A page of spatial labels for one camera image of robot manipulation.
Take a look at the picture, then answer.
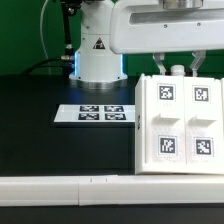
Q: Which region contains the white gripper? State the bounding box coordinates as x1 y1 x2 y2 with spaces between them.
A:
110 0 224 76

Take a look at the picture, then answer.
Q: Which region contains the white cabinet door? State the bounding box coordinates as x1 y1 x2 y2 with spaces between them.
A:
145 76 185 165
184 77 224 168

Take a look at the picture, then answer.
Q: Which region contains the white cabinet body box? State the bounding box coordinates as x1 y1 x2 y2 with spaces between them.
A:
135 74 224 174

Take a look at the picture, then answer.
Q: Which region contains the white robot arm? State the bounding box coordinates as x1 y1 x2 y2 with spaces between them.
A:
70 0 224 88

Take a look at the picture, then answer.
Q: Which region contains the black cable bundle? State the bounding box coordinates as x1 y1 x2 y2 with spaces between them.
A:
20 57 76 76

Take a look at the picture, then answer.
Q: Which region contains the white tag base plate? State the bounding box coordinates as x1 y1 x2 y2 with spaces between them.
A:
54 104 135 123

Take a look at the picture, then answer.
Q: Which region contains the white hanging cable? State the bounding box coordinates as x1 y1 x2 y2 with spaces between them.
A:
39 0 54 76

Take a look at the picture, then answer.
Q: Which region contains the white front fence rail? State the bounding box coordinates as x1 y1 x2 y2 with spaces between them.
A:
0 175 224 207

